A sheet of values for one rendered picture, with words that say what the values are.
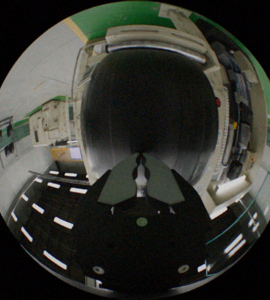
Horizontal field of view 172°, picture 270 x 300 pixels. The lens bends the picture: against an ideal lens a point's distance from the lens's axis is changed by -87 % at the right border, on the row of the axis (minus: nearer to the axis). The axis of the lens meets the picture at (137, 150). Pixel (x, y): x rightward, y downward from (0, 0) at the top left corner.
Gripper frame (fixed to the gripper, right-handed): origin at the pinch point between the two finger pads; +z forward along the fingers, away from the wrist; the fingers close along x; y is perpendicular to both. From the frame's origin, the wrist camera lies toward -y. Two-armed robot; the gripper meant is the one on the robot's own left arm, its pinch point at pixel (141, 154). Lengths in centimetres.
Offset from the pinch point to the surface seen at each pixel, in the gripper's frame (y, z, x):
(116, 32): -33.9, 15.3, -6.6
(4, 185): 248, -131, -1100
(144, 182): 6.8, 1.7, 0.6
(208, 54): -29.7, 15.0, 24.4
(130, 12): -115, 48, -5
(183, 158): 1.5, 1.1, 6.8
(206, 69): -23.0, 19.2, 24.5
